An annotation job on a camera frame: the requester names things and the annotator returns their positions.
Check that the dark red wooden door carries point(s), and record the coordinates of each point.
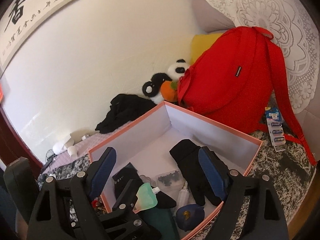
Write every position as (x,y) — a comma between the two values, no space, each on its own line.
(15,140)

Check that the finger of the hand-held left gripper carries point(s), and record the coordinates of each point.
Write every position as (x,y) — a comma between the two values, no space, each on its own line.
(126,196)
(135,226)

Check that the pink quilted sheet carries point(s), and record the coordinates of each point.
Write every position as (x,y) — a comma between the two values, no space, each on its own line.
(100,140)

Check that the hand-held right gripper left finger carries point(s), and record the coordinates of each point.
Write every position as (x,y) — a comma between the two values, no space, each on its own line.
(102,172)

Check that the white lace cushion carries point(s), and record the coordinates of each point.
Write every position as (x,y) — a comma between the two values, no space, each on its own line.
(275,17)

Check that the yellow pillow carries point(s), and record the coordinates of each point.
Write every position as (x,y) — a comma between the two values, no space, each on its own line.
(200,45)

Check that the clear flower-shaped pill box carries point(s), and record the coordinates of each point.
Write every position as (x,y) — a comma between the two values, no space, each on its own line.
(147,179)

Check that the white ribbed paper cup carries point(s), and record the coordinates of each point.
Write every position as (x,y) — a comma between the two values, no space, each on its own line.
(72,151)

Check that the black glove with green pattern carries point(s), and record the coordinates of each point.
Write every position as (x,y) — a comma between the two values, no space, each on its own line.
(187,160)

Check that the grey pillow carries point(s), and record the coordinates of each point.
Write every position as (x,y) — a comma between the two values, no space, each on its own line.
(207,17)

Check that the black cloth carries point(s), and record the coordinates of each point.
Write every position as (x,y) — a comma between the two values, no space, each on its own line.
(166,200)

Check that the black clothing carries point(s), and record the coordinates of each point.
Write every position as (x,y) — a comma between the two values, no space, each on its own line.
(125,112)

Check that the clear rectangular plastic case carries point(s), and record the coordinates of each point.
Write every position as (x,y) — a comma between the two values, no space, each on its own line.
(168,178)

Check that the red backpack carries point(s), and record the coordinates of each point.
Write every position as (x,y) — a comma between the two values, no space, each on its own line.
(237,80)

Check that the white tissue roll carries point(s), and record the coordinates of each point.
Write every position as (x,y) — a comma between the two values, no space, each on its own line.
(60,147)

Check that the teal object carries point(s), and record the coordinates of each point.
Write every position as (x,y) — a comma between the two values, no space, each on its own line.
(160,223)

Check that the small black device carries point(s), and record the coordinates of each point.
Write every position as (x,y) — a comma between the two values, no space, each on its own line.
(123,176)

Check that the red sign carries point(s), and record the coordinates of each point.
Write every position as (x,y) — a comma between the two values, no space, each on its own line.
(1,91)

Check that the panda plush toy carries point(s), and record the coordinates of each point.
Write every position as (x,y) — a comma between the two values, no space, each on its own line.
(175,70)

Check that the calligraphy wall scroll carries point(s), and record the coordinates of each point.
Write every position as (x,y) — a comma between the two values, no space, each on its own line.
(25,12)

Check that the white plastic bottle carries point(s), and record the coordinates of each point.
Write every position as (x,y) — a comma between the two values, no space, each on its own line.
(182,196)

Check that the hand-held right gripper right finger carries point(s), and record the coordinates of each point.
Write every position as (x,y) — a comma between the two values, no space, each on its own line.
(212,175)

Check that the blue toy figure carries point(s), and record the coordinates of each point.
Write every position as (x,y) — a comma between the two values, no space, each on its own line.
(190,215)

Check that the green and pink pouch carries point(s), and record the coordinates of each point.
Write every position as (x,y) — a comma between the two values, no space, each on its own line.
(146,197)

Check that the blue battery blister pack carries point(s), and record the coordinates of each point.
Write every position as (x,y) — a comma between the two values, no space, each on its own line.
(275,130)

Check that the pink cardboard box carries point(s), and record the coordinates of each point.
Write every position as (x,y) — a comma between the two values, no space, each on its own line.
(200,135)

